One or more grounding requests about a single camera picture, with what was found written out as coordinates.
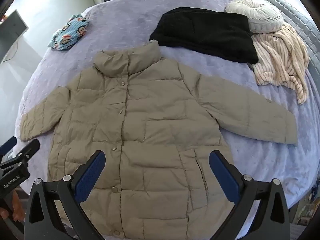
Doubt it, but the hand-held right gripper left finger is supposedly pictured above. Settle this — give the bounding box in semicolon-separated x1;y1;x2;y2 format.
24;150;107;240

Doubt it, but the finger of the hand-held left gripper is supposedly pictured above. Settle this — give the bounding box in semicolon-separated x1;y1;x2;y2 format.
0;136;17;157
11;139;40;165

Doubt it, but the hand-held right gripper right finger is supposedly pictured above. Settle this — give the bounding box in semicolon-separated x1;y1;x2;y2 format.
209;150;292;240

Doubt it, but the beige puffer jacket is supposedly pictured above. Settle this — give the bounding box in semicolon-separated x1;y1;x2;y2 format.
19;40;298;240

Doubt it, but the person's left hand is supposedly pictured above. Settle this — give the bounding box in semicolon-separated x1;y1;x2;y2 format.
12;188;26;219

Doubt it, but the colourful printed object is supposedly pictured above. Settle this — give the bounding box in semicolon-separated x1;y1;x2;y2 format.
295;185;320;228

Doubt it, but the dark flat screen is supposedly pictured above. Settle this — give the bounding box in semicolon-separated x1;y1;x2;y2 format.
0;9;29;63

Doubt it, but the blue monkey print cloth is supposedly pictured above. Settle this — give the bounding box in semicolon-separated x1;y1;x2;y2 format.
47;14;91;52

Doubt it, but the pink striped fleece garment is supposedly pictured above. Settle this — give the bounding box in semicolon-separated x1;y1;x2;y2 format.
250;24;311;105

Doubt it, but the black fleece garment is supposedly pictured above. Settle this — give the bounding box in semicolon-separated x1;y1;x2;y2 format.
149;7;259;64

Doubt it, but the purple bed blanket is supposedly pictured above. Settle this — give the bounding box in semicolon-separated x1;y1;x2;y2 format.
15;0;320;230

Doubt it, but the round cream velvet pillow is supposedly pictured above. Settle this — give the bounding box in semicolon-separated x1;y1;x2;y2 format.
225;0;284;34

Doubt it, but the grey padded headboard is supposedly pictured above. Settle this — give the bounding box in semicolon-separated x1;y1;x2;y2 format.
261;0;320;65

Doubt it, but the black cable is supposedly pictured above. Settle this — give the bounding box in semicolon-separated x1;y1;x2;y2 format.
2;41;20;62

